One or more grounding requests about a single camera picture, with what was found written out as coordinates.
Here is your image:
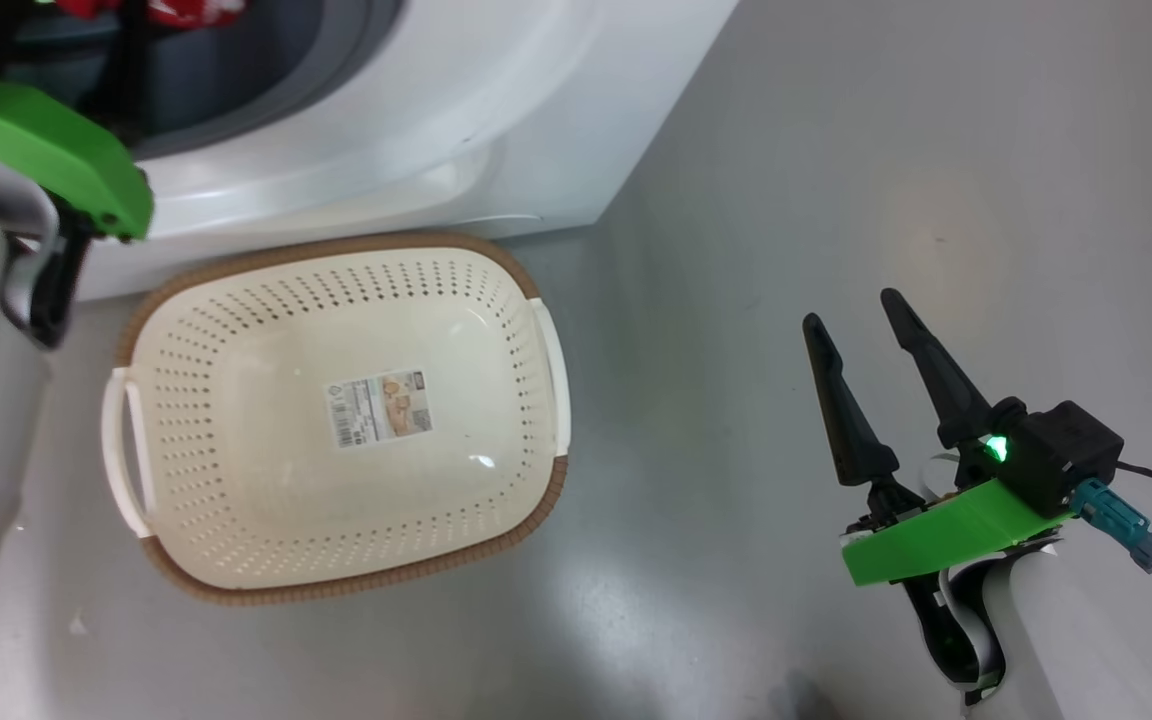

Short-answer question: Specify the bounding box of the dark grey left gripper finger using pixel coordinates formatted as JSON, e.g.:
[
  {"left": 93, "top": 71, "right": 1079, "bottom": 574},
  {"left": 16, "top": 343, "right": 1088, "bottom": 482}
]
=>
[{"left": 116, "top": 0, "right": 150, "bottom": 136}]

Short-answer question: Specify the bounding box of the white front-load washing machine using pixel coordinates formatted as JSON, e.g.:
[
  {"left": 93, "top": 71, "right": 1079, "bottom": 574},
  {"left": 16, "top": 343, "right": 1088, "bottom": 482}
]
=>
[{"left": 0, "top": 0, "right": 740, "bottom": 301}]

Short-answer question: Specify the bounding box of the red clothing item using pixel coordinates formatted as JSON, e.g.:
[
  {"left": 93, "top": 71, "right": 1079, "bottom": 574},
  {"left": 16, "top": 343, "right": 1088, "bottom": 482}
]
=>
[{"left": 56, "top": 0, "right": 247, "bottom": 29}]

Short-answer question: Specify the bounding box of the black cable with teal connector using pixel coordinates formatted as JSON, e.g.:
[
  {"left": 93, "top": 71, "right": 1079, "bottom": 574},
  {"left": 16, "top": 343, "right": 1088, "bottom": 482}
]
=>
[{"left": 1071, "top": 478, "right": 1152, "bottom": 591}]

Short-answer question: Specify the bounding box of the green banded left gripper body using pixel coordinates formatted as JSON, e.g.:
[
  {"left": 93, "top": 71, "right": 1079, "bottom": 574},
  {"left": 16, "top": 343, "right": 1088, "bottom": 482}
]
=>
[{"left": 0, "top": 80, "right": 155, "bottom": 241}]

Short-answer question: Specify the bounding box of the printed paper label sticker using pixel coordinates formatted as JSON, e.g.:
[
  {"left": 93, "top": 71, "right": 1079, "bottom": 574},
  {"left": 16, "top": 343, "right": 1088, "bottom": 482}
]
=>
[{"left": 324, "top": 370, "right": 434, "bottom": 451}]

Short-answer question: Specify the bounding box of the cream perforated laundry basket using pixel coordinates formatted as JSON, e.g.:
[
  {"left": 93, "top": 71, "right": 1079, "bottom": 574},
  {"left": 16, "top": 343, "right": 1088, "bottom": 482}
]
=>
[{"left": 101, "top": 232, "right": 572, "bottom": 606}]

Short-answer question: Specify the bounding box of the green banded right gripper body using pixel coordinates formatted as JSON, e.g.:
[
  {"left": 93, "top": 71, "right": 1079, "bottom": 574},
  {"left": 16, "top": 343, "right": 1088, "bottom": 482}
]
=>
[{"left": 841, "top": 440, "right": 1072, "bottom": 706}]

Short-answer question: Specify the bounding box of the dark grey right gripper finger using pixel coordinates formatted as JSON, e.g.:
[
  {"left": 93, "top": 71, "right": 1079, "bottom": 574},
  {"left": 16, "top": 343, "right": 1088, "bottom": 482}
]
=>
[
  {"left": 880, "top": 288, "right": 997, "bottom": 451},
  {"left": 802, "top": 313, "right": 902, "bottom": 488}
]

